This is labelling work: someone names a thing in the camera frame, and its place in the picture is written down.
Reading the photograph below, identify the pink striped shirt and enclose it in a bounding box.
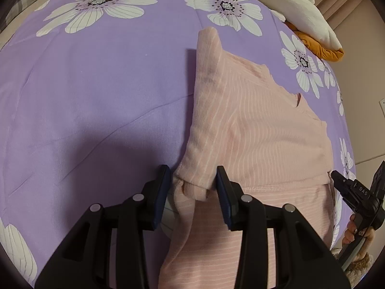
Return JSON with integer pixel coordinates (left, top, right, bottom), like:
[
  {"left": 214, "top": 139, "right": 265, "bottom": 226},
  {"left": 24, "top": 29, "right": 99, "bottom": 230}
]
[{"left": 159, "top": 26, "right": 339, "bottom": 289}]

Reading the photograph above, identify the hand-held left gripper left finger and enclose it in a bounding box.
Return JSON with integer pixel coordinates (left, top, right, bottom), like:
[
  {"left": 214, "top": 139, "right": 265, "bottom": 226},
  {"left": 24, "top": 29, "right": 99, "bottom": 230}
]
[{"left": 34, "top": 164, "right": 173, "bottom": 289}]

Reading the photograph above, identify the person's right hand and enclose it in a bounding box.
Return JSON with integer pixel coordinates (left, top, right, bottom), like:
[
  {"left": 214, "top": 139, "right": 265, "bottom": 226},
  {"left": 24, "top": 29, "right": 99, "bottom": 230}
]
[{"left": 343, "top": 214, "right": 359, "bottom": 245}]

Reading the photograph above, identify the purple floral blanket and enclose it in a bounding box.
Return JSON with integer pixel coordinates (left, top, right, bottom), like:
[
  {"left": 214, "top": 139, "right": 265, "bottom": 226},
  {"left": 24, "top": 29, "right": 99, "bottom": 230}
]
[{"left": 0, "top": 0, "right": 358, "bottom": 289}]

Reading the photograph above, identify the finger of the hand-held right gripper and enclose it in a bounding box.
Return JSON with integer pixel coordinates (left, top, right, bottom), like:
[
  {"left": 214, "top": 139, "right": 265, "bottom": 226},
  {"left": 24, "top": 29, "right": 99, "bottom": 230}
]
[{"left": 330, "top": 170, "right": 354, "bottom": 197}]

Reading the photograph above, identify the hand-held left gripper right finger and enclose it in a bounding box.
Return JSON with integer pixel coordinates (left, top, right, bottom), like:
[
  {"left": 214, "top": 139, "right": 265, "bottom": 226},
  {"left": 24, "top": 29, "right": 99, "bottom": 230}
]
[{"left": 216, "top": 165, "right": 352, "bottom": 289}]

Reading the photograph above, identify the pink curtain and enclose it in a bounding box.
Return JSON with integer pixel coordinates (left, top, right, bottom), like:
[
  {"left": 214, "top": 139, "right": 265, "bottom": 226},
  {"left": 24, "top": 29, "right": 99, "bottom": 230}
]
[{"left": 296, "top": 0, "right": 369, "bottom": 33}]

